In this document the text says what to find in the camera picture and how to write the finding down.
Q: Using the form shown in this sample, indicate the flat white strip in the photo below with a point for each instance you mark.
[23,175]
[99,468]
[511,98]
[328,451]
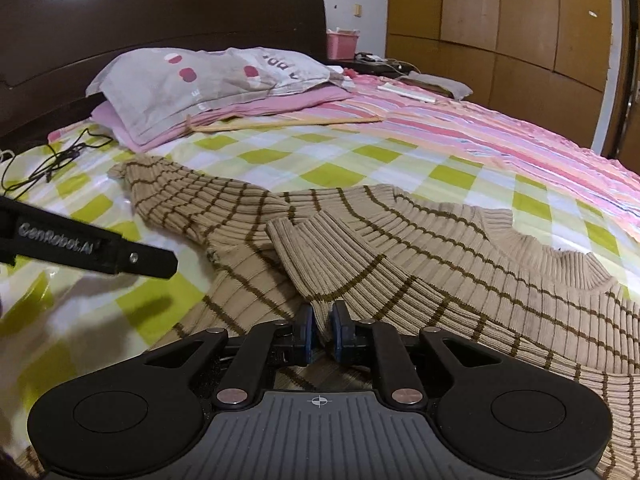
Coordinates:
[405,92]

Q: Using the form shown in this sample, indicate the wooden door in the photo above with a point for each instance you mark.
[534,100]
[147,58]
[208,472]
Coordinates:
[629,85]

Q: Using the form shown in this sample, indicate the dark wooden headboard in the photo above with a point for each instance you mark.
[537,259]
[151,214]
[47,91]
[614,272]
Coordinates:
[150,10]

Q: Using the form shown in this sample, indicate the beige striped knit sweater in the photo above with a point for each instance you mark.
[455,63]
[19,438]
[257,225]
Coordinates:
[400,270]

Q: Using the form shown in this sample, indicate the pink plastic basket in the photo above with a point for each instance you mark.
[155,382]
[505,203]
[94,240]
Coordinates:
[342,46]

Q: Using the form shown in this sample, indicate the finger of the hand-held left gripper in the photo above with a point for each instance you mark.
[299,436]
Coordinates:
[145,260]

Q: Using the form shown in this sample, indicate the grey cloth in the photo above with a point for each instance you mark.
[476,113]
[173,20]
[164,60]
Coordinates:
[450,85]

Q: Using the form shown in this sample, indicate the wooden wardrobe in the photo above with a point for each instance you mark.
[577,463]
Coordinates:
[500,10]

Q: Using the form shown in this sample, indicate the long yellow wooden stick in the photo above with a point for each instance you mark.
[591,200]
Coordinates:
[280,122]

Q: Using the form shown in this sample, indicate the dark nightstand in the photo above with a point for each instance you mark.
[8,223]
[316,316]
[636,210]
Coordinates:
[361,66]

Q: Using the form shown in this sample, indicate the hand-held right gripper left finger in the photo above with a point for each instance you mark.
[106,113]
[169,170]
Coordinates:
[306,332]

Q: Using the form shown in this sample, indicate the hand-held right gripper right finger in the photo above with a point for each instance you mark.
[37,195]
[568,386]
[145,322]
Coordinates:
[340,335]

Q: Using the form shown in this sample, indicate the grey pillow with pink dots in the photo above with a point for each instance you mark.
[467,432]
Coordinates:
[150,77]

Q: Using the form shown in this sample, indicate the pink striped blanket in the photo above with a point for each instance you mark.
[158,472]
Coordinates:
[500,130]

